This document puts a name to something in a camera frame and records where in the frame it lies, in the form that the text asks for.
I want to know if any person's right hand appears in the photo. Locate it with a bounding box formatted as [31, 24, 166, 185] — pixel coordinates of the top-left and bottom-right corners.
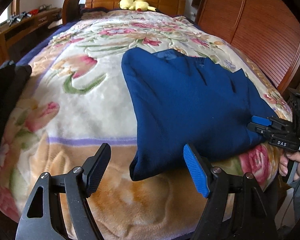
[279, 152, 300, 181]

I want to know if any navy blue suit jacket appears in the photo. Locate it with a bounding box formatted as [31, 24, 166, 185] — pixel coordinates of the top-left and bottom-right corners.
[121, 48, 275, 181]

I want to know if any long wooden desk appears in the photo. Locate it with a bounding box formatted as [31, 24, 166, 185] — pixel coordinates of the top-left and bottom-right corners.
[0, 8, 62, 66]

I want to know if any yellow plush toy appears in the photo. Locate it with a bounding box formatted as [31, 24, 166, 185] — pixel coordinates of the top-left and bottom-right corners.
[119, 0, 157, 12]

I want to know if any red bowl on desk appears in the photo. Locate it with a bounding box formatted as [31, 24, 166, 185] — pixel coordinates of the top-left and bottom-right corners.
[29, 9, 39, 16]

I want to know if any floral bed blanket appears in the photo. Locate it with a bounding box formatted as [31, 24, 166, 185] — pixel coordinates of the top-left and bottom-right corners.
[0, 10, 292, 239]

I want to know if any wooden louvered wardrobe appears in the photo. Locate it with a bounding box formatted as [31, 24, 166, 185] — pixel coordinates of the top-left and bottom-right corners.
[196, 0, 300, 98]

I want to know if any wooden desk chair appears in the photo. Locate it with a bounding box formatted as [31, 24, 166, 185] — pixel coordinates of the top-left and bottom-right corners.
[62, 0, 80, 25]

